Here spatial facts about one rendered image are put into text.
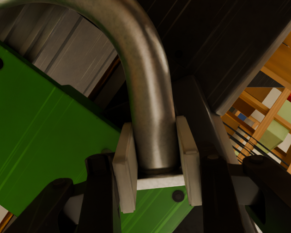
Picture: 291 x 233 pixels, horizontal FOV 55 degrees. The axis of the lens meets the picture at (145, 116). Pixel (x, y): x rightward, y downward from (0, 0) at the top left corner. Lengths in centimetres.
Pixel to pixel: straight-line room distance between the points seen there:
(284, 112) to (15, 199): 356
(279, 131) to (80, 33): 306
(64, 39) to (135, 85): 45
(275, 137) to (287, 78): 249
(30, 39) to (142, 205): 16
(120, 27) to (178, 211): 15
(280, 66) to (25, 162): 86
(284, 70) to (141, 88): 84
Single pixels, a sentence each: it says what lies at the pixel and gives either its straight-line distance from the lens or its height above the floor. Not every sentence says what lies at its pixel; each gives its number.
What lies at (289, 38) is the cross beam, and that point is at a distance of 94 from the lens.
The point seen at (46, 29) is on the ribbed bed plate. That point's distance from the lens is 26.
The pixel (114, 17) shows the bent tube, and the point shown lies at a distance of 18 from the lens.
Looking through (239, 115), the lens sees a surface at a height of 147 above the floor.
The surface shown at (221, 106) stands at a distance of 27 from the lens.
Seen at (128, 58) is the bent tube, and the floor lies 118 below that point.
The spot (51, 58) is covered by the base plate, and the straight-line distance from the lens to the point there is 62.
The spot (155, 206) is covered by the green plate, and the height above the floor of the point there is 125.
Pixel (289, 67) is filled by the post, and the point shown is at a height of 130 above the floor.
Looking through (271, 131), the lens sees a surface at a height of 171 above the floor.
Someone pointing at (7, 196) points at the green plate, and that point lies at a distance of 27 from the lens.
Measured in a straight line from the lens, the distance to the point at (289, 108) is 380.
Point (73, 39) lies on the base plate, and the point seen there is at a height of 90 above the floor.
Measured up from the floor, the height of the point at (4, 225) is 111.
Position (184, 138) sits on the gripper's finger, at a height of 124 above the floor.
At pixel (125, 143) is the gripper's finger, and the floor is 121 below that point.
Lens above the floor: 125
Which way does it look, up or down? 13 degrees down
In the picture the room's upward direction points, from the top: 129 degrees clockwise
